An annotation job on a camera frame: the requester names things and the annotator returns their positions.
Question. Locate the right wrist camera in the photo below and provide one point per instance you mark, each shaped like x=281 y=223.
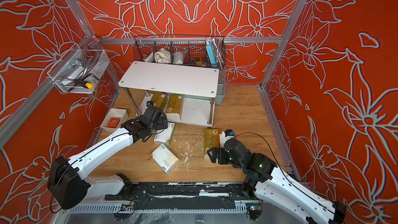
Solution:
x=229 y=134

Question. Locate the white cloth roll in basket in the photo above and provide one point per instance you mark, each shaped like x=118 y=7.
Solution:
x=163 y=56

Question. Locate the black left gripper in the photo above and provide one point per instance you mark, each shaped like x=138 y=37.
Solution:
x=161 y=125

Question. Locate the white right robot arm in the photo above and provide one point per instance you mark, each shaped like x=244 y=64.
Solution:
x=267 y=182

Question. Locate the red square block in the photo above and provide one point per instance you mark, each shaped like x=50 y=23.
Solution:
x=113 y=122

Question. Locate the gold tissue pack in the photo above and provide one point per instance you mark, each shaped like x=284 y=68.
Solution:
x=174 y=107
x=211 y=140
x=159 y=100

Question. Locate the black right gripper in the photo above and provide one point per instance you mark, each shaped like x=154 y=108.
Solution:
x=221 y=151

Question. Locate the clear plastic wall bin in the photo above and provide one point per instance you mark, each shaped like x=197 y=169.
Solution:
x=86 y=64

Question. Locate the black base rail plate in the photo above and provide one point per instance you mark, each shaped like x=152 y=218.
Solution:
x=186 y=196

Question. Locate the light blue box in basket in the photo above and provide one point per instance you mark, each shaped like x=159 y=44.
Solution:
x=211 y=51

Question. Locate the black wire basket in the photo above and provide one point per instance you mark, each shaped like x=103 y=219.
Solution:
x=185 y=50

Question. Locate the white two-tier shelf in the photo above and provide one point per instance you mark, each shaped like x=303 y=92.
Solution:
x=197 y=85

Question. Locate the yellow handled tool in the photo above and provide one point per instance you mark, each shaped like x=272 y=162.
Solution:
x=84 y=84

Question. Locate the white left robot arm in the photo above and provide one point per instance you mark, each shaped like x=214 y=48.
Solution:
x=69 y=180

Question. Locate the white tissue pack front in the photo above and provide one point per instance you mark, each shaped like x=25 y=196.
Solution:
x=166 y=160

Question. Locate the white square tray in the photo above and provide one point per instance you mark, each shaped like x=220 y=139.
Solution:
x=114 y=112

